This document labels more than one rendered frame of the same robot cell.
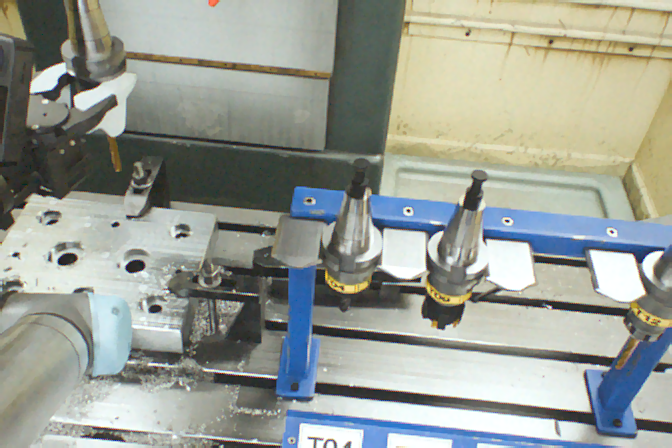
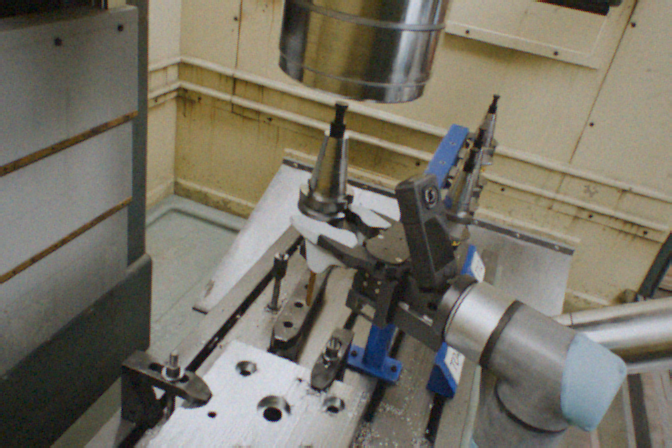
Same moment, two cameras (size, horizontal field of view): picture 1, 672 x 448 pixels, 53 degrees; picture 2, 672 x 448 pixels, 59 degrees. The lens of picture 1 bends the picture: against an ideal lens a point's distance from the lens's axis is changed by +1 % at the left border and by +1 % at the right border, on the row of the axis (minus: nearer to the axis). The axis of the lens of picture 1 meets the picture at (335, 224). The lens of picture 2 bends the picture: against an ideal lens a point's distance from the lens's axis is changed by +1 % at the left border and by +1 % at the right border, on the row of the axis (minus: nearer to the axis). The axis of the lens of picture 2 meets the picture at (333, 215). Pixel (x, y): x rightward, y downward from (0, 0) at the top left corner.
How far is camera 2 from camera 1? 0.98 m
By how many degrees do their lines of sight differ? 61
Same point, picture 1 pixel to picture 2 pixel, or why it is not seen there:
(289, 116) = (102, 262)
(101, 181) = not seen: outside the picture
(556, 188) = (154, 225)
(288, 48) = (102, 193)
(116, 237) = (233, 416)
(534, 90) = not seen: hidden behind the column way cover
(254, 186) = (69, 366)
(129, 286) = (307, 417)
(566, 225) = (447, 150)
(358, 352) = (365, 331)
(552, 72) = not seen: hidden behind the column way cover
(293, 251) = (458, 231)
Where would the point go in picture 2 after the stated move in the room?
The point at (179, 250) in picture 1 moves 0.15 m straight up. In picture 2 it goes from (272, 373) to (285, 294)
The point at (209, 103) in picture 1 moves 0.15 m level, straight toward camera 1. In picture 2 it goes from (36, 304) to (131, 321)
